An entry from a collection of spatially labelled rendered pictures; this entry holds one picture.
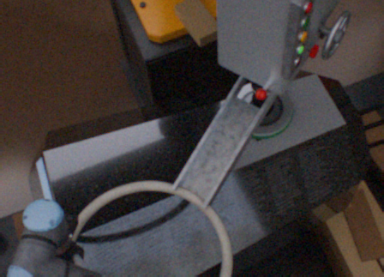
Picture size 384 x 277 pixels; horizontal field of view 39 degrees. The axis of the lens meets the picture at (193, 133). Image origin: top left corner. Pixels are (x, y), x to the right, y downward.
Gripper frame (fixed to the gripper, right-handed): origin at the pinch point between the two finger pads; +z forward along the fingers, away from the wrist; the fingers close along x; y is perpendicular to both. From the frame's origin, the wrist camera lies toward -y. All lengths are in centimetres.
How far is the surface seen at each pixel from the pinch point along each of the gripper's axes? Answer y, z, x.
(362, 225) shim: -40, 52, 104
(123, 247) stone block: -8.8, 9.6, 13.5
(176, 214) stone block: -19.0, 5.7, 29.9
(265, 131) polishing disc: -45, -5, 58
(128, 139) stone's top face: -43.8, 0.2, 12.1
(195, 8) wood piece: -102, -6, 33
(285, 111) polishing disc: -54, -6, 65
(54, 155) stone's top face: -37.3, 2.2, -12.3
